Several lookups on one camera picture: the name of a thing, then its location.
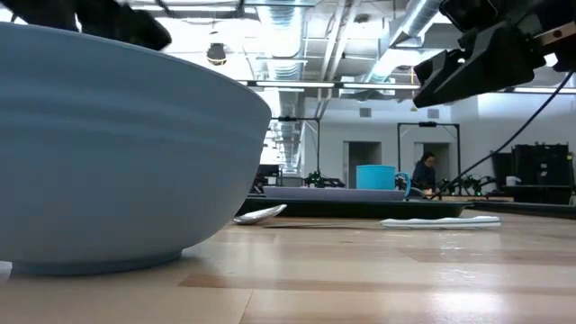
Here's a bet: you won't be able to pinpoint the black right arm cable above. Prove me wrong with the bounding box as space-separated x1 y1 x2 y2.
429 70 576 200

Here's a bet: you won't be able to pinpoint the black storage bins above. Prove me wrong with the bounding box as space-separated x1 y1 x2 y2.
490 142 576 206

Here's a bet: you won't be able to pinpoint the dark green plastic tray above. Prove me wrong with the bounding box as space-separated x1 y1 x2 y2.
236 196 470 221

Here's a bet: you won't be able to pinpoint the black ceiling lamp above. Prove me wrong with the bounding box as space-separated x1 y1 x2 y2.
206 42 228 67

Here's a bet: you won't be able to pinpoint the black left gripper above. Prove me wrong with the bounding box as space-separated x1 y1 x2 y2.
0 0 173 51

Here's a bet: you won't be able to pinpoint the silver ventilation duct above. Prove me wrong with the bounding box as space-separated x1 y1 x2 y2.
363 0 447 85

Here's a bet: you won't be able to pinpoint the silver spoon with teal handle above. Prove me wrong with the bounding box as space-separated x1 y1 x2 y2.
232 203 288 226

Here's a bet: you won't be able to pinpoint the blue cup with handle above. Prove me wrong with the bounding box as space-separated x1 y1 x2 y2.
355 164 412 198

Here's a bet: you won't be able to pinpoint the knife with teal-white checked handle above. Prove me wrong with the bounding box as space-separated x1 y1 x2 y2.
265 215 502 230

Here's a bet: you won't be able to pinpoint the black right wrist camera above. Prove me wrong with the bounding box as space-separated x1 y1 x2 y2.
438 0 501 32

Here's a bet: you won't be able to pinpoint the person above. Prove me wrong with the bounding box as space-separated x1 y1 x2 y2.
410 151 438 193

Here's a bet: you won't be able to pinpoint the black gantry frame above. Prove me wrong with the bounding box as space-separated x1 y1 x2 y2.
396 121 462 186
269 115 322 181

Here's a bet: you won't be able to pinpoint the lavender plate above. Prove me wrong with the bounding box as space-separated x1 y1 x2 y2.
263 185 407 203

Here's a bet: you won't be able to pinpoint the blue bowl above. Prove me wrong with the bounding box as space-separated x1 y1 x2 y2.
0 21 273 277

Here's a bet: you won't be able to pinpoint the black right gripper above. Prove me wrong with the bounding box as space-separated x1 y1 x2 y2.
413 0 576 108

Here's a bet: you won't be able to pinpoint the ceiling light strip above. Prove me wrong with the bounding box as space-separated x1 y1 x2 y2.
237 80 420 90

